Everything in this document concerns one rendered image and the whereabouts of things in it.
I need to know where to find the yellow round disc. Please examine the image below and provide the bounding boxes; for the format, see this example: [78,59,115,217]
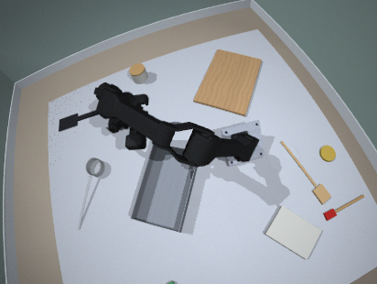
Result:
[319,145,336,162]

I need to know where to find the black flat bar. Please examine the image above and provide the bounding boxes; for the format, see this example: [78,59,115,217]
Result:
[59,111,99,131]

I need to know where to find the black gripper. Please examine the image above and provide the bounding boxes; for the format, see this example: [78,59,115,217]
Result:
[125,94,149,150]

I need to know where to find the wooden board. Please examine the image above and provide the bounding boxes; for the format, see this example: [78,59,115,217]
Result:
[193,49,262,116]

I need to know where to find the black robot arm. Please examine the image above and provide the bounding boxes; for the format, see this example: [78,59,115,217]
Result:
[94,82,259,167]

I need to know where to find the grey cylinder with tan top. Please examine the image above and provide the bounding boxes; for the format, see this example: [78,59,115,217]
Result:
[129,63,148,84]

